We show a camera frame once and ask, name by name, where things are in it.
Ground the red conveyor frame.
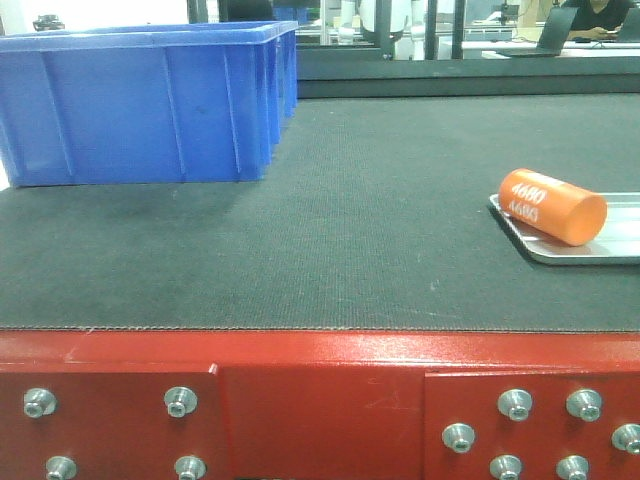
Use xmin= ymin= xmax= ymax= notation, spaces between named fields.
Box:
xmin=1 ymin=331 xmax=639 ymax=479

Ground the person in black shirt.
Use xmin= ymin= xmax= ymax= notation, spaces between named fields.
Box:
xmin=560 ymin=0 xmax=636 ymax=40

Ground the silver metal tray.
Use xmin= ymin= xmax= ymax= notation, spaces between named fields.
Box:
xmin=487 ymin=191 xmax=640 ymax=266

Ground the orange capacitor cylinder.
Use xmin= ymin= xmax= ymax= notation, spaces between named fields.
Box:
xmin=498 ymin=168 xmax=608 ymax=246

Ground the black laptop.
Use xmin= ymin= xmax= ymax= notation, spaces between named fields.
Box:
xmin=495 ymin=7 xmax=578 ymax=58

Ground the black conveyor belt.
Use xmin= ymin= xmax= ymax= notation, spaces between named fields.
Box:
xmin=1 ymin=94 xmax=639 ymax=331

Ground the blue bin on conveyor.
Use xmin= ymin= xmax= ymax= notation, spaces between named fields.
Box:
xmin=1 ymin=21 xmax=298 ymax=187

